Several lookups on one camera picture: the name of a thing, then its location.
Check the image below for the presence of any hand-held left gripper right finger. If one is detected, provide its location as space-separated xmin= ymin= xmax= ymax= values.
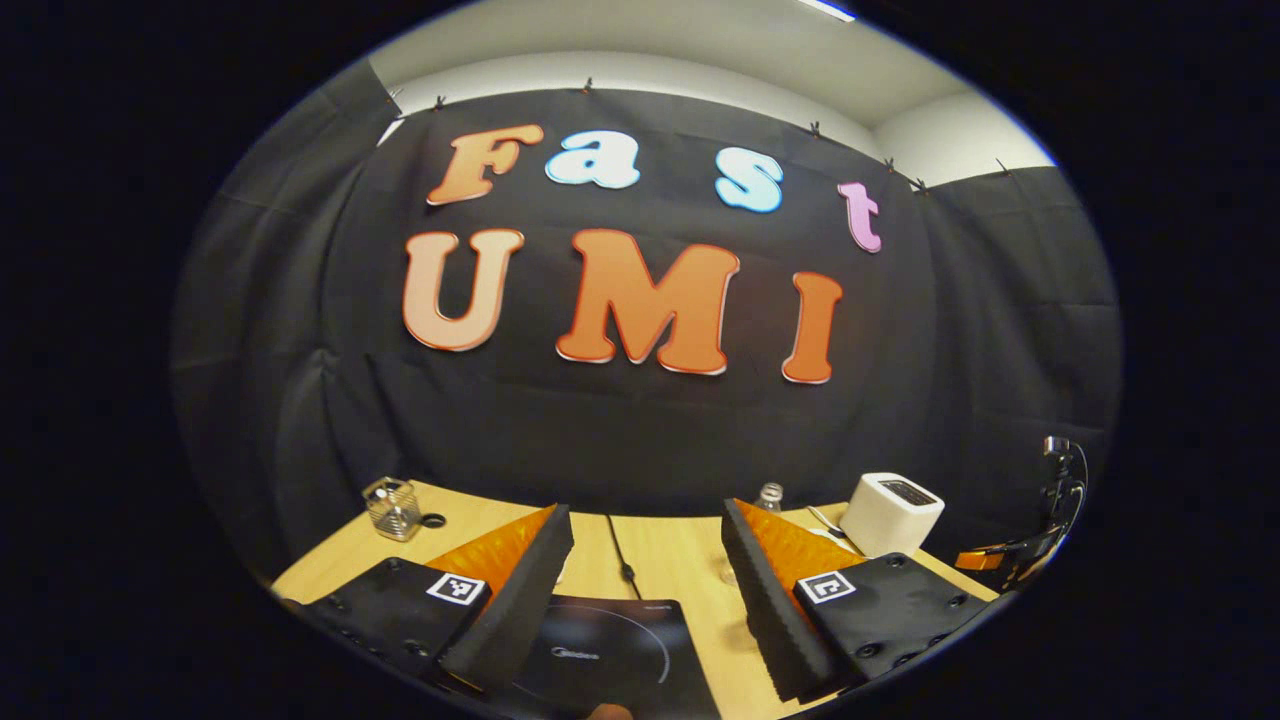
xmin=722 ymin=498 xmax=1001 ymax=703

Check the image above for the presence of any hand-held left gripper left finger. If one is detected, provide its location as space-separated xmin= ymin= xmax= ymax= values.
xmin=300 ymin=503 xmax=576 ymax=701

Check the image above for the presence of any black induction cooktop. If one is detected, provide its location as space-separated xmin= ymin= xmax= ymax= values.
xmin=500 ymin=596 xmax=723 ymax=720

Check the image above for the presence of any white spoon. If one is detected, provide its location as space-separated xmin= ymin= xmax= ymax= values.
xmin=805 ymin=505 xmax=851 ymax=546

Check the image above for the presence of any white toaster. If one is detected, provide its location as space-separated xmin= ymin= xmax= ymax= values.
xmin=838 ymin=472 xmax=946 ymax=559

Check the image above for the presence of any clear glass cup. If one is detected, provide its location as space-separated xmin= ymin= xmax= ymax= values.
xmin=362 ymin=477 xmax=424 ymax=542

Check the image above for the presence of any black backdrop cloth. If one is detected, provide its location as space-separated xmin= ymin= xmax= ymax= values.
xmin=170 ymin=60 xmax=1123 ymax=591

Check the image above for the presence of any row of black cloth clips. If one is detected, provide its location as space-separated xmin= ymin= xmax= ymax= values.
xmin=385 ymin=78 xmax=1011 ymax=196

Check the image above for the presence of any black power cable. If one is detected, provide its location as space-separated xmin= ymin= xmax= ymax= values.
xmin=605 ymin=513 xmax=641 ymax=599

